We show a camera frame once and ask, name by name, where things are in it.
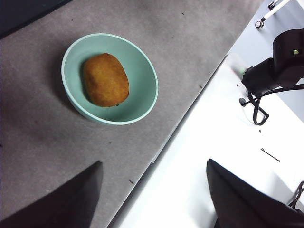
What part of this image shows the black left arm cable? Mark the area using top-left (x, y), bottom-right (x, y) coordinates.
top-left (287, 180), bottom-right (304, 210)

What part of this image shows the white rod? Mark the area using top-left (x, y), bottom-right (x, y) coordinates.
top-left (261, 0), bottom-right (293, 22)

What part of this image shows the teal ceramic bowl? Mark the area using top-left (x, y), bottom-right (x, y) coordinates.
top-left (61, 33), bottom-right (159, 126)

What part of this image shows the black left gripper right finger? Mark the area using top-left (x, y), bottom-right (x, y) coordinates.
top-left (206, 158), bottom-right (304, 228)

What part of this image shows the brown kiwi fruit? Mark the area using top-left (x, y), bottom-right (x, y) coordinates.
top-left (83, 53), bottom-right (130, 107)

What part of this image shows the black round cable clip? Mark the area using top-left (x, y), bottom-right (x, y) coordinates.
top-left (239, 97), bottom-right (256, 107)

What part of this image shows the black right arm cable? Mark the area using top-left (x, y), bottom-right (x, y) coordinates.
top-left (247, 84), bottom-right (304, 126)

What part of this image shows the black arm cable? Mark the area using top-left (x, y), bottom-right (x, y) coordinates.
top-left (247, 84), bottom-right (304, 126)
top-left (287, 180), bottom-right (304, 210)

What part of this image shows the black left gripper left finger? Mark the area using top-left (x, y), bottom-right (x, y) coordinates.
top-left (0, 160), bottom-right (104, 228)

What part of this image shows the thin black pin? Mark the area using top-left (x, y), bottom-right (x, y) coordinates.
top-left (260, 148), bottom-right (281, 163)

